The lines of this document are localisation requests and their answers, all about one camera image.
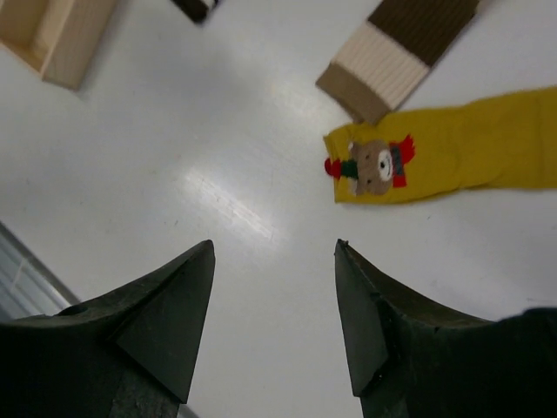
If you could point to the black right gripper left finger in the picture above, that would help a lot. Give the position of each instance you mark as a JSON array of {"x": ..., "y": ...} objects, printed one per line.
[{"x": 128, "y": 353}]

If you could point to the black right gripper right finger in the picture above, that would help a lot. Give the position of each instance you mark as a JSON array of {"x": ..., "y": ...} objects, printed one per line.
[{"x": 410, "y": 356}]

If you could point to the yellow sock bear motif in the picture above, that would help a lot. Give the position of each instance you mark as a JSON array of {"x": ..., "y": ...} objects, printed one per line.
[{"x": 507, "y": 141}]

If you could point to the cream sock brown stripes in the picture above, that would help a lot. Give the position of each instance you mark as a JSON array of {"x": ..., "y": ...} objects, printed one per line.
[{"x": 391, "y": 53}]

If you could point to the wooden compartment tray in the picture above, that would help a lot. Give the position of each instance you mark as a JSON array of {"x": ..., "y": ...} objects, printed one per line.
[{"x": 57, "y": 39}]

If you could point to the mustard sock brown white stripes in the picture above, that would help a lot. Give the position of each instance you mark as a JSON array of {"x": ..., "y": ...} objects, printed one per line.
[{"x": 196, "y": 10}]

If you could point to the aluminium rail frame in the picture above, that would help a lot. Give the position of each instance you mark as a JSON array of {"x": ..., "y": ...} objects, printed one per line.
[{"x": 28, "y": 287}]

